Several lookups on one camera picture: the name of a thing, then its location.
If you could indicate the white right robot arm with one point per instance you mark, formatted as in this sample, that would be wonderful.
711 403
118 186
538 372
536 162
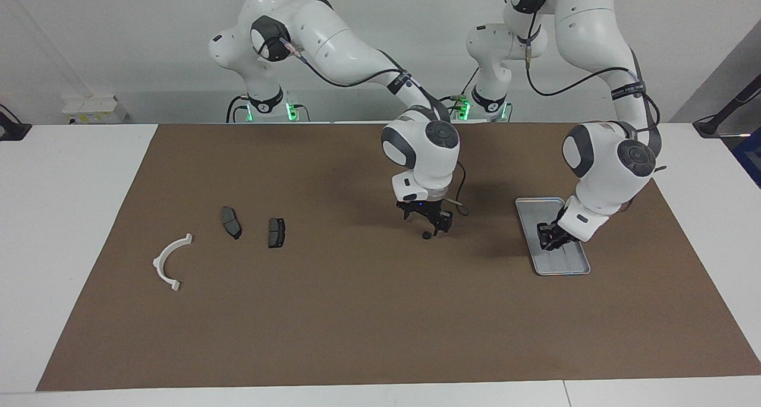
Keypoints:
333 38

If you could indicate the large black bearing gear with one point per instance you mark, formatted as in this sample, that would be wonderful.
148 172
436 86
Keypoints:
550 246

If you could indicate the blue object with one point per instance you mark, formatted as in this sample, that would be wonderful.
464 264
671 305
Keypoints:
750 157

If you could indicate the black angled stand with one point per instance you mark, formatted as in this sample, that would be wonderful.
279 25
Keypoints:
710 125

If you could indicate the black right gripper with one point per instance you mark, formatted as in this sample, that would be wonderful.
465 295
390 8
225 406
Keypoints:
428 205

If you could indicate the white power strip box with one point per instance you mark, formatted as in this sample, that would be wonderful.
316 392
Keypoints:
89 107

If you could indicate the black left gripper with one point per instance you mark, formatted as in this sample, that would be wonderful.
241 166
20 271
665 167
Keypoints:
563 234

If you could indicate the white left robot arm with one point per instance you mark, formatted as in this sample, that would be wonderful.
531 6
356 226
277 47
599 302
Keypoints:
600 163

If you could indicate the rectangular dark grey brake pad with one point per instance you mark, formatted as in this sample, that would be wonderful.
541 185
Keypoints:
276 233

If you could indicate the brown table mat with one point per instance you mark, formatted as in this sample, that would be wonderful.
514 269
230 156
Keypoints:
380 318

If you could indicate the slanted dark grey brake pad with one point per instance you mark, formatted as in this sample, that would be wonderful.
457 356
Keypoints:
230 221

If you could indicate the black clamp stand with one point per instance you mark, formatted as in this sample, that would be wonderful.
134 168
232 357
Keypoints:
12 131

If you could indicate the white curved plastic bracket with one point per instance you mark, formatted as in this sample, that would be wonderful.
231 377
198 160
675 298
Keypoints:
159 265

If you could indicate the silver metal tray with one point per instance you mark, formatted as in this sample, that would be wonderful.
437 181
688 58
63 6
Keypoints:
566 267

